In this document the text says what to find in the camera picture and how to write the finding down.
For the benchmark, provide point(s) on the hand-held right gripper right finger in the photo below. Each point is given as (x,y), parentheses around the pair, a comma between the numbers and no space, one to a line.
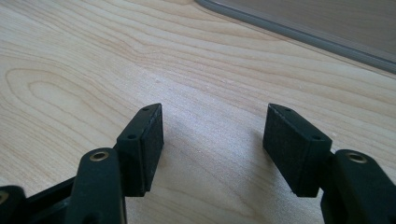
(295,152)

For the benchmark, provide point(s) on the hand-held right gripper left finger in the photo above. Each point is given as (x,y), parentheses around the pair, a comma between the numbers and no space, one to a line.
(143,149)

